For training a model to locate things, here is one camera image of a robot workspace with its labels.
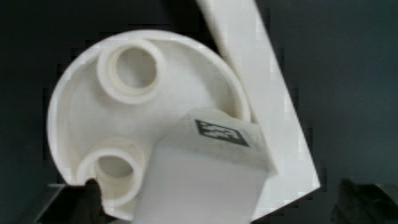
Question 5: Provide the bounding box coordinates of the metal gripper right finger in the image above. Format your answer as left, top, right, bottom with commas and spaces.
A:
330, 179, 398, 224

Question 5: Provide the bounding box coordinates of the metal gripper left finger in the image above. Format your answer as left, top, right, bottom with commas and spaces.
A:
33, 179, 106, 224

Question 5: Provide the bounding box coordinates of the white stool leg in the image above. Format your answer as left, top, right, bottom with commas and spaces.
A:
131, 109, 271, 224

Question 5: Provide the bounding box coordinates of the white L-shaped fence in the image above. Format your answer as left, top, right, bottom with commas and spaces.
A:
195, 0, 319, 218

